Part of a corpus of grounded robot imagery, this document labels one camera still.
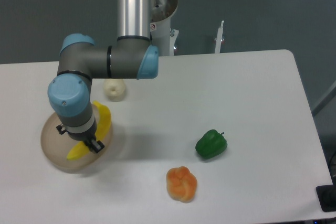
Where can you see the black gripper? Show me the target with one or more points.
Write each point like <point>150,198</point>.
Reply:
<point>84,133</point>

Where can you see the yellow banana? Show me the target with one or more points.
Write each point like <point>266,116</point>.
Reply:
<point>103,127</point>

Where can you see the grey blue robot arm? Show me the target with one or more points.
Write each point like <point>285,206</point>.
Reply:
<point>80,62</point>

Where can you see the beige round plate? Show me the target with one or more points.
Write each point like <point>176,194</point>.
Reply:
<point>56,147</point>

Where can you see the white garlic bulb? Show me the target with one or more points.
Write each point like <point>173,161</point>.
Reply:
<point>114,89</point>

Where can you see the orange knotted bread roll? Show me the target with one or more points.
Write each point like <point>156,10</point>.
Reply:
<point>181,184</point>

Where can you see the green bell pepper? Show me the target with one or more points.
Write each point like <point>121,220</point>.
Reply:
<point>211,144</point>

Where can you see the black device at table edge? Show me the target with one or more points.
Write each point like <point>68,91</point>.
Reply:
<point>326,196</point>

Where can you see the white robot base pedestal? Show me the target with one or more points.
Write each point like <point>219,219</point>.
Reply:
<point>162,34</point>

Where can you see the white upright post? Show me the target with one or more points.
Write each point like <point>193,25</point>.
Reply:
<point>219,38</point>

